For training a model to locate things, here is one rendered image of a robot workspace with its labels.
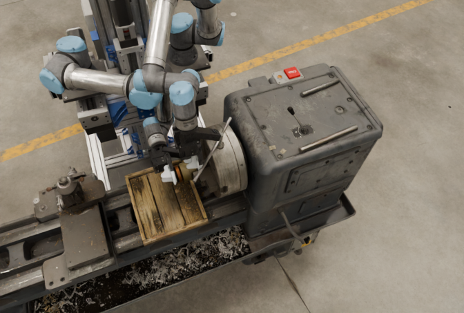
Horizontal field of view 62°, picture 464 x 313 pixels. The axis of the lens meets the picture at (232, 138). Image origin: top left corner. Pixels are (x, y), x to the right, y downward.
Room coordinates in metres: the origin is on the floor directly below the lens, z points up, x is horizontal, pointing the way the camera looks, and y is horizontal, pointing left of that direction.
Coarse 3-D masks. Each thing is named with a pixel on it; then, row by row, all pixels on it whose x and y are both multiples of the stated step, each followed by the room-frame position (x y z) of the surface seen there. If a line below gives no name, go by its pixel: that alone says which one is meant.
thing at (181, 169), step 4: (180, 164) 0.85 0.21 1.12; (184, 164) 0.85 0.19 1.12; (176, 168) 0.83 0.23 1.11; (180, 168) 0.83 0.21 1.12; (184, 168) 0.83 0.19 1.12; (176, 172) 0.81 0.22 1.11; (180, 172) 0.81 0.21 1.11; (184, 172) 0.81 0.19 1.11; (188, 172) 0.82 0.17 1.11; (192, 172) 0.83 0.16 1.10; (176, 176) 0.80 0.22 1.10; (180, 176) 0.80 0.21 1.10; (184, 176) 0.80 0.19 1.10; (188, 176) 0.80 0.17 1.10; (192, 176) 0.82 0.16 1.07; (180, 180) 0.79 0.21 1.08; (184, 180) 0.79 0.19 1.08
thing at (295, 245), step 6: (276, 210) 0.82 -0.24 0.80; (282, 210) 0.81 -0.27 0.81; (282, 216) 0.78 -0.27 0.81; (288, 222) 0.77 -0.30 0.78; (288, 228) 0.75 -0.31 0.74; (294, 234) 0.74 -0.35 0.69; (312, 234) 0.88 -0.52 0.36; (294, 240) 0.83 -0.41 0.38; (300, 240) 0.74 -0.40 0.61; (306, 240) 0.84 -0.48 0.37; (312, 240) 0.89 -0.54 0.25; (288, 246) 0.84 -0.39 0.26; (294, 246) 0.83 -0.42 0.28; (300, 246) 0.85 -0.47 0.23; (276, 252) 0.83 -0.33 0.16; (288, 252) 0.82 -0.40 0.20; (294, 252) 0.89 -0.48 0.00; (300, 252) 0.90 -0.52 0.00
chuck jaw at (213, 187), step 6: (210, 168) 0.85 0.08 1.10; (204, 174) 0.81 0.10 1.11; (210, 174) 0.81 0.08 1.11; (198, 180) 0.80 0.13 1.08; (204, 180) 0.78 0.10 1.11; (210, 180) 0.78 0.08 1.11; (216, 180) 0.78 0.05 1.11; (210, 186) 0.75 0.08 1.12; (216, 186) 0.76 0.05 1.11; (210, 192) 0.74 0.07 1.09
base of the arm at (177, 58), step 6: (174, 48) 1.41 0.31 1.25; (186, 48) 1.41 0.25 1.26; (192, 48) 1.44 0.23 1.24; (168, 54) 1.44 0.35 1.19; (174, 54) 1.41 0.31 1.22; (180, 54) 1.40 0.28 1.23; (186, 54) 1.41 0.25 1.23; (192, 54) 1.43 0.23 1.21; (174, 60) 1.40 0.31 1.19; (180, 60) 1.39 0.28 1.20; (186, 60) 1.40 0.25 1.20; (192, 60) 1.41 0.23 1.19
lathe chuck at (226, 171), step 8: (208, 128) 0.99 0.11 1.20; (216, 128) 0.98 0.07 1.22; (224, 136) 0.93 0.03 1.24; (208, 144) 0.88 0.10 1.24; (224, 144) 0.89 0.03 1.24; (208, 152) 0.88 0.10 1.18; (216, 152) 0.85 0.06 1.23; (224, 152) 0.86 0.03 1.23; (232, 152) 0.86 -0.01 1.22; (216, 160) 0.82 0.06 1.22; (224, 160) 0.82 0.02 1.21; (232, 160) 0.83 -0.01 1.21; (216, 168) 0.79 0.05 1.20; (224, 168) 0.80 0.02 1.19; (232, 168) 0.81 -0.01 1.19; (216, 176) 0.79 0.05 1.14; (224, 176) 0.78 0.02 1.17; (232, 176) 0.78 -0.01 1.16; (224, 184) 0.76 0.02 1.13; (232, 184) 0.77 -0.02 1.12; (216, 192) 0.78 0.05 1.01; (224, 192) 0.75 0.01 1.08; (232, 192) 0.77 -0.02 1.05
